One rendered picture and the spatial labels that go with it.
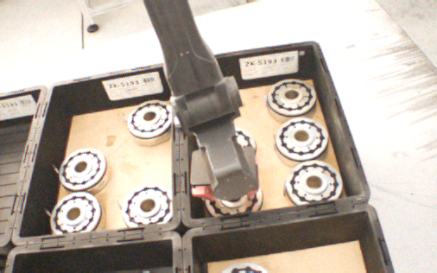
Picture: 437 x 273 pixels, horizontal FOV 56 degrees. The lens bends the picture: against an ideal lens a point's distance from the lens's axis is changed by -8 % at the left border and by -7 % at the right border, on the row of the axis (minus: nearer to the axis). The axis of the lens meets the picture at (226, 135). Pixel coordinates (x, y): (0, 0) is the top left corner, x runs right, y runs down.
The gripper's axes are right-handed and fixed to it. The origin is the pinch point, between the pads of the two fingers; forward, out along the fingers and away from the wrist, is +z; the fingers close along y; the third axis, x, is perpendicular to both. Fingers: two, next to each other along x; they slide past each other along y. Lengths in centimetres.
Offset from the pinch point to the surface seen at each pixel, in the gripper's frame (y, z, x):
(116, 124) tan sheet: -26.0, 4.5, 22.4
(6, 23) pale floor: -173, 91, 206
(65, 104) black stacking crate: -38.1, 0.7, 26.5
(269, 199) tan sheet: 6.9, 4.0, 0.8
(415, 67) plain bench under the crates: 50, 18, 46
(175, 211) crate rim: -7.9, -6.0, -6.1
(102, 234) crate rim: -19.8, -6.0, -9.8
